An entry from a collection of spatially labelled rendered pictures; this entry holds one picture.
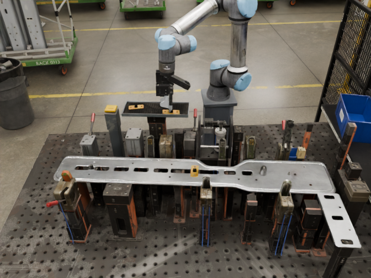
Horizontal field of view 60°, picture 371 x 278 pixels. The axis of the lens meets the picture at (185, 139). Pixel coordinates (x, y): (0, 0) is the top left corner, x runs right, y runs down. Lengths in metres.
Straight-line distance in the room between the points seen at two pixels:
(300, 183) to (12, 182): 2.63
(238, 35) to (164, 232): 1.09
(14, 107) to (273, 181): 3.12
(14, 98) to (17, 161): 0.74
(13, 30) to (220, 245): 4.65
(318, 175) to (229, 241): 0.55
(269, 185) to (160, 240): 0.61
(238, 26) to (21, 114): 2.96
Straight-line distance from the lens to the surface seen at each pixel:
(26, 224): 2.00
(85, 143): 1.80
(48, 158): 2.38
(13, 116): 4.10
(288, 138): 1.72
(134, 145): 1.72
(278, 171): 1.68
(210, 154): 1.78
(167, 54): 1.44
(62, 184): 1.59
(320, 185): 1.67
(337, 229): 1.50
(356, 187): 1.63
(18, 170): 3.56
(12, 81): 3.90
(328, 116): 2.14
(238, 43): 1.77
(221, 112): 2.02
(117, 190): 1.53
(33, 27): 5.50
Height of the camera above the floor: 2.09
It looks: 37 degrees down
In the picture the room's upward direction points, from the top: 1 degrees counter-clockwise
